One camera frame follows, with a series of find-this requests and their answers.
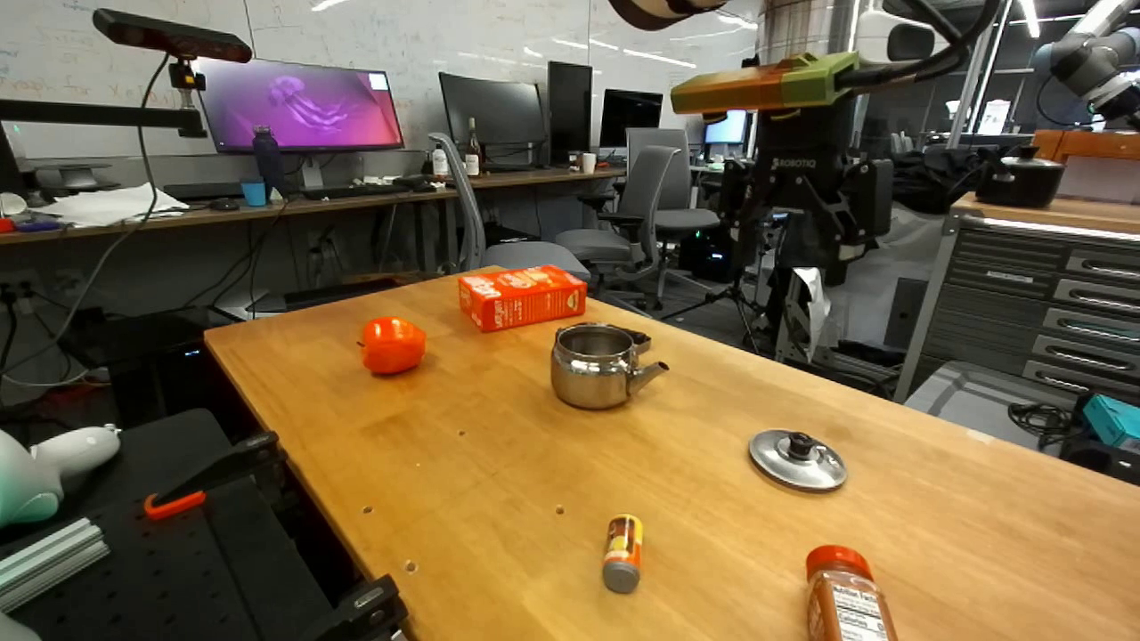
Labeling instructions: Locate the orange tomato toy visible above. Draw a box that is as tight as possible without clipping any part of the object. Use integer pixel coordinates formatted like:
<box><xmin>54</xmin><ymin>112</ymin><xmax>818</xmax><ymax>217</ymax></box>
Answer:
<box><xmin>358</xmin><ymin>318</ymin><xmax>428</xmax><ymax>376</ymax></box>

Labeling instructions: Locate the purple screen monitor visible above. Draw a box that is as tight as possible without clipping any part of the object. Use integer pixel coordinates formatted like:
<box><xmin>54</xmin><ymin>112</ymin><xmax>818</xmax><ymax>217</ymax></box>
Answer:
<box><xmin>194</xmin><ymin>59</ymin><xmax>403</xmax><ymax>153</ymax></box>

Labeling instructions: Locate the black pot on cabinet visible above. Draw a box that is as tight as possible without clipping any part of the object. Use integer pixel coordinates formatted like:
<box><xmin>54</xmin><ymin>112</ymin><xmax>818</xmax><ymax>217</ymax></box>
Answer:
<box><xmin>976</xmin><ymin>156</ymin><xmax>1062</xmax><ymax>205</ymax></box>

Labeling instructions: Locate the silver metal kettle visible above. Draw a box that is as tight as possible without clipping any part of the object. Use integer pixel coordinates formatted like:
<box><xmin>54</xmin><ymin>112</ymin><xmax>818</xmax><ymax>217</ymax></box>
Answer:
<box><xmin>548</xmin><ymin>324</ymin><xmax>668</xmax><ymax>411</ymax></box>

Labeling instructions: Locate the orange handled clamp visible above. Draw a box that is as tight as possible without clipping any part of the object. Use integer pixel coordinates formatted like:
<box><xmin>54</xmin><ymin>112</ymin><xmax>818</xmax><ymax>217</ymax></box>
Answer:
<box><xmin>142</xmin><ymin>433</ymin><xmax>279</xmax><ymax>524</ymax></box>

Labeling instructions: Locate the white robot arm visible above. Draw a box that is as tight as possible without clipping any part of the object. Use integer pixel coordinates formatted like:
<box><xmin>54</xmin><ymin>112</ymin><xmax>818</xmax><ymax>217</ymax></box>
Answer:
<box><xmin>0</xmin><ymin>425</ymin><xmax>122</xmax><ymax>526</ymax></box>

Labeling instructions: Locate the orange spice bottle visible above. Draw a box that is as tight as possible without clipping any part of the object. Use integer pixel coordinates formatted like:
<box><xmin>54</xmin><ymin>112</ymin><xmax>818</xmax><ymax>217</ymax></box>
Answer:
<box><xmin>804</xmin><ymin>544</ymin><xmax>899</xmax><ymax>641</ymax></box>

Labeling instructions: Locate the black camera on boom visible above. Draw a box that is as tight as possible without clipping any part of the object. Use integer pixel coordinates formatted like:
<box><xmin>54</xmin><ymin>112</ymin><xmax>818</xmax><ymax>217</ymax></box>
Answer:
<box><xmin>93</xmin><ymin>7</ymin><xmax>251</xmax><ymax>65</ymax></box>

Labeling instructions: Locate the teal case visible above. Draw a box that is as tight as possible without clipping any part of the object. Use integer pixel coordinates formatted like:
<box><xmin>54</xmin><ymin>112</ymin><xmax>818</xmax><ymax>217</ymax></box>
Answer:
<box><xmin>1083</xmin><ymin>395</ymin><xmax>1140</xmax><ymax>451</ymax></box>

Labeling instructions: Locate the grey office chair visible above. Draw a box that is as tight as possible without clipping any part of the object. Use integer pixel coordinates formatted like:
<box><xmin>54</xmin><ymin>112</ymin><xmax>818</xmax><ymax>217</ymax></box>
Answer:
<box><xmin>557</xmin><ymin>145</ymin><xmax>673</xmax><ymax>306</ymax></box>

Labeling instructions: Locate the grey drawer cabinet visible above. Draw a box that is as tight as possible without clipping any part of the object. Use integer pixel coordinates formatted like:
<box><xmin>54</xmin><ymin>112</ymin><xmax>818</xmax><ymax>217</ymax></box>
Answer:
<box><xmin>899</xmin><ymin>195</ymin><xmax>1140</xmax><ymax>404</ymax></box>

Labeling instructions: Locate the silver kettle lid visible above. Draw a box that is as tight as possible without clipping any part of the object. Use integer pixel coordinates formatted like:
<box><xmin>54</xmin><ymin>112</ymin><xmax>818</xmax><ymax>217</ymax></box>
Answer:
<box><xmin>747</xmin><ymin>430</ymin><xmax>847</xmax><ymax>490</ymax></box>

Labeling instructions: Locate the orange cracker box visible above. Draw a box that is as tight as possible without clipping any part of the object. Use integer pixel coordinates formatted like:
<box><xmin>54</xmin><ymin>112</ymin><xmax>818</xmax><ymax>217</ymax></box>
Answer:
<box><xmin>457</xmin><ymin>262</ymin><xmax>589</xmax><ymax>332</ymax></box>

